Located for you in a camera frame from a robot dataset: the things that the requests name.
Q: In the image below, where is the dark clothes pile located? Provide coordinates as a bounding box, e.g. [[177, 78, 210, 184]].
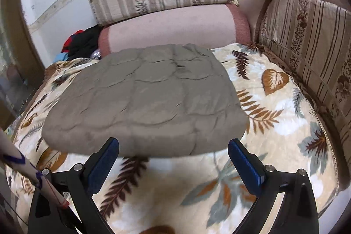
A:
[[54, 25, 102, 62]]

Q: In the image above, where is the white patterned sleeve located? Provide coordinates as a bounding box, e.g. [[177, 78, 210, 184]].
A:
[[0, 129, 69, 209]]

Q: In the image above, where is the pink bolster cushion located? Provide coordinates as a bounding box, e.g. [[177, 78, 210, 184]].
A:
[[98, 4, 251, 56]]

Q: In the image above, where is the olive quilted hooded jacket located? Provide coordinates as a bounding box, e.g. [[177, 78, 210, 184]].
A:
[[42, 44, 248, 157]]

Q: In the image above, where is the striped floral side cushion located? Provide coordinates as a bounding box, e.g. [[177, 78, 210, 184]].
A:
[[258, 0, 351, 169]]

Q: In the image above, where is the wooden glass wardrobe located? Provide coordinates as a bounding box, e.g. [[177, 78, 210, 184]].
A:
[[1, 0, 45, 129]]

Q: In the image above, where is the leaf pattern plush blanket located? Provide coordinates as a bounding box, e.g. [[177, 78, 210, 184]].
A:
[[13, 43, 339, 233]]

